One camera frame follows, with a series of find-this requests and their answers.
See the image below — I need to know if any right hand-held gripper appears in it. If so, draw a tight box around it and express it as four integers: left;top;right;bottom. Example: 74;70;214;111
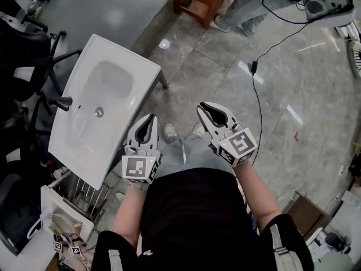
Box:
196;101;258;168

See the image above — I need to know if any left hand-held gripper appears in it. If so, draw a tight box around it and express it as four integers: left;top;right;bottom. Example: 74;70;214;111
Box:
121;113;162;185

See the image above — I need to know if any white ceramic sink basin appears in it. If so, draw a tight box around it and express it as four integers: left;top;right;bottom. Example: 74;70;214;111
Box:
47;33;169;191

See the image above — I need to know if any person's left forearm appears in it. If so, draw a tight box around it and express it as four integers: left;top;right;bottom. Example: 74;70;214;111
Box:
111;182;149;258

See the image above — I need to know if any person's right forearm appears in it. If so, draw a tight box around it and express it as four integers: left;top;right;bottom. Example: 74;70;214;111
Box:
233;160;283;233

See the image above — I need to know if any black sink faucet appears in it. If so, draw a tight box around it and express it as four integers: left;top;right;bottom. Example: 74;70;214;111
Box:
47;96;73;112

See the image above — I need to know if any person's left shoe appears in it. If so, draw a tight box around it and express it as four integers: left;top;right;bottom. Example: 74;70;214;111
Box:
162;123;178;144

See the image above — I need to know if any person's right leg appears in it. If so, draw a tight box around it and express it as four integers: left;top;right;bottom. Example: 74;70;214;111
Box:
183;135;235;177

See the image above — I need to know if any person's leg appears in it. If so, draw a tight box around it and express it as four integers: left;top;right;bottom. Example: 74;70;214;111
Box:
183;135;235;177
155;138;187;180

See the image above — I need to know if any person's left leg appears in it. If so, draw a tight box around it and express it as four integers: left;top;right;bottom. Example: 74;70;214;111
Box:
155;138;187;180

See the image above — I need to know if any person's black shirt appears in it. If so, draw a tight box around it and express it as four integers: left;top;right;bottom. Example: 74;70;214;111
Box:
95;167;315;271

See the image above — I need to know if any cardboard box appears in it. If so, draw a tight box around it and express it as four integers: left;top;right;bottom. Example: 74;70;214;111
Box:
287;192;331;238

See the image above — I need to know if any black office chair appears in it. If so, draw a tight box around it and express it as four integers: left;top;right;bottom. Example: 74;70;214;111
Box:
0;94;57;163
0;162;43;255
0;18;82;101

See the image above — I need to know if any black power adapter cable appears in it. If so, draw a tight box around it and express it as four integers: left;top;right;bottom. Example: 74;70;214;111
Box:
248;18;314;166

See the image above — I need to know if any metal wire rack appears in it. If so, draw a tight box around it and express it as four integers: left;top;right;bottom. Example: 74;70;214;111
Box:
60;171;109;225

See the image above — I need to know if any grey shoulder strap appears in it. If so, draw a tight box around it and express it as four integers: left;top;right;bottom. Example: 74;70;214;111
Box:
108;248;125;271
269;223;304;271

